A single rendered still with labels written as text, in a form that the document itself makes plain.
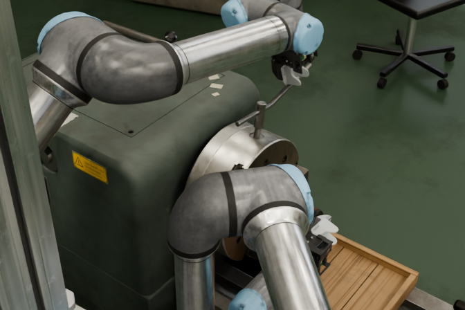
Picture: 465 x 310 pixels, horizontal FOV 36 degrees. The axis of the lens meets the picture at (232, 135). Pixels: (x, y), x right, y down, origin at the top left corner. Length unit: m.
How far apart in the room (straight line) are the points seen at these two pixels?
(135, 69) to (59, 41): 0.16
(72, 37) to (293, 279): 0.54
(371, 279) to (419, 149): 2.04
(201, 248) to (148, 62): 0.34
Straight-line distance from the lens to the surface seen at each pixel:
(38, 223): 0.67
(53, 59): 1.26
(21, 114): 0.60
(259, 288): 1.48
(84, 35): 1.24
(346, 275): 1.85
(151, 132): 1.66
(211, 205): 1.22
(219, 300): 1.81
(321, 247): 1.59
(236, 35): 1.31
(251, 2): 1.48
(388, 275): 1.87
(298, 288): 1.12
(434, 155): 3.81
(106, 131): 1.68
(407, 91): 4.30
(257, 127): 1.66
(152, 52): 1.19
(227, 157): 1.63
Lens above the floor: 2.21
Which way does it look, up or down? 35 degrees down
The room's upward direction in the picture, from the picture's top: straight up
